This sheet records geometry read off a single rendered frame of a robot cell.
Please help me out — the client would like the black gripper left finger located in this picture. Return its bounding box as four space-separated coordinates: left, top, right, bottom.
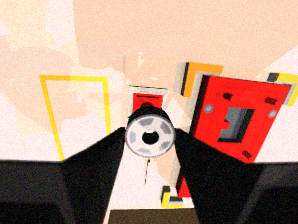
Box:
0 127 126 224

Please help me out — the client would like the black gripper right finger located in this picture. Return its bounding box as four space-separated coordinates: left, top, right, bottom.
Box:
174 128 298 224

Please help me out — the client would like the yellow rectangular outline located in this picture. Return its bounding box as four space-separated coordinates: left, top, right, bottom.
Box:
39 75 111 161

